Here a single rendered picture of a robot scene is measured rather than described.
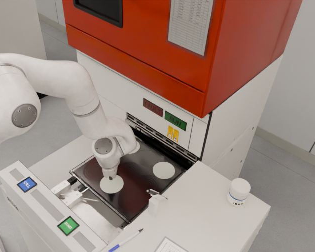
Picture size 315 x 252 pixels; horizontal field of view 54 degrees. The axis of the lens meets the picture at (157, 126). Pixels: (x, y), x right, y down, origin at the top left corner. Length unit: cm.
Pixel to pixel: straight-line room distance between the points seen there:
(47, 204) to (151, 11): 79
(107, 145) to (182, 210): 38
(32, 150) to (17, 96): 214
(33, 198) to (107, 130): 44
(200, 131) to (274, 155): 175
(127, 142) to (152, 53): 35
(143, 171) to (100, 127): 49
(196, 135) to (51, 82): 69
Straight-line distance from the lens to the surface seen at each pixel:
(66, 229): 116
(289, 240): 246
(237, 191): 117
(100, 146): 105
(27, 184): 132
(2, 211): 251
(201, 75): 107
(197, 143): 131
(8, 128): 73
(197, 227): 116
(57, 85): 81
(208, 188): 127
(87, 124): 92
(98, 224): 126
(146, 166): 139
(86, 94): 84
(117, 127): 101
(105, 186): 133
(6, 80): 75
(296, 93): 274
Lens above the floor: 195
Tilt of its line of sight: 41 degrees down
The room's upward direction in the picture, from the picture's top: 4 degrees clockwise
